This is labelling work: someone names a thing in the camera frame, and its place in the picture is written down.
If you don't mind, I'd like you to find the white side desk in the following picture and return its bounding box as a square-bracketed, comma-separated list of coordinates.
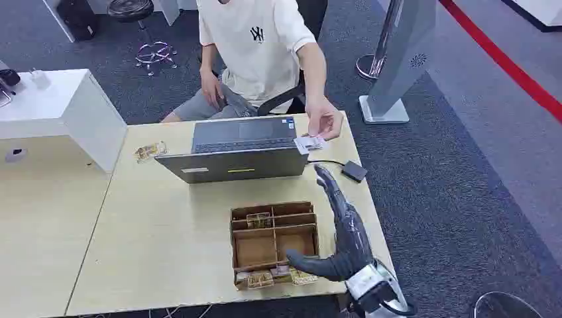
[0, 68, 129, 174]

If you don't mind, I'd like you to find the chrome stanchion post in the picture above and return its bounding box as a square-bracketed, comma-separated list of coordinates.
[355, 0, 405, 81]

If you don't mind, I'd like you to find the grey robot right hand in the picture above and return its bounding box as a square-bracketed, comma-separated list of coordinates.
[286, 164, 375, 283]

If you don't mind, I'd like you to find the round dark seat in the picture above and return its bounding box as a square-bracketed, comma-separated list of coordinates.
[473, 291, 545, 318]

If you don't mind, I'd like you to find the person's left hand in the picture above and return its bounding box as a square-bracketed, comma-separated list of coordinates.
[305, 97, 344, 142]

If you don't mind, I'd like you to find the grey laptop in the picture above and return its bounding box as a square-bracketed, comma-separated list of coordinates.
[153, 115, 310, 185]

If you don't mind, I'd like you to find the pale printed card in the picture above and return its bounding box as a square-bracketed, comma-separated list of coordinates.
[269, 265, 292, 284]

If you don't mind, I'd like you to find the yellow card stack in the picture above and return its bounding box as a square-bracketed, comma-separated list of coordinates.
[245, 212, 272, 229]

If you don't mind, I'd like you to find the grey kiosk stand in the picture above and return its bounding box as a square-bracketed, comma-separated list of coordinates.
[358, 0, 439, 125]

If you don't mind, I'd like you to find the small white bottle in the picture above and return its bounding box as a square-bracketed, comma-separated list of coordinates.
[29, 67, 52, 91]

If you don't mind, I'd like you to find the black bin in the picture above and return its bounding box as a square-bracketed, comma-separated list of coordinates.
[56, 0, 100, 43]

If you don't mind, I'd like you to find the black power adapter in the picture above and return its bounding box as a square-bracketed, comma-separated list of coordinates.
[341, 160, 368, 184]

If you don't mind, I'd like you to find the wooden card box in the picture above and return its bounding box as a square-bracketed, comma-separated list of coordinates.
[229, 201, 321, 292]

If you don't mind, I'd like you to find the black device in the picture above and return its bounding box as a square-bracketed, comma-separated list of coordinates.
[0, 68, 22, 95]

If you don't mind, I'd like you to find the white desk cable grommet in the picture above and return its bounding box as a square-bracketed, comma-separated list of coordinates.
[5, 147, 28, 164]

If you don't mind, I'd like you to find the person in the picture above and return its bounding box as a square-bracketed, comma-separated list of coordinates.
[160, 0, 344, 142]

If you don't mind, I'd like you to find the white printed card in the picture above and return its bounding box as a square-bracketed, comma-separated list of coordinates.
[293, 134, 329, 156]

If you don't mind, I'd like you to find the yellow printed card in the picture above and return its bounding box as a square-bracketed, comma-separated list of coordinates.
[247, 270, 275, 290]
[290, 268, 319, 287]

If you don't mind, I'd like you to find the black round stool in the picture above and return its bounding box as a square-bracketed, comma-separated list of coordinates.
[107, 0, 179, 78]

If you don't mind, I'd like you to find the person's right hand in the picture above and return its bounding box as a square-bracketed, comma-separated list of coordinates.
[199, 69, 227, 111]

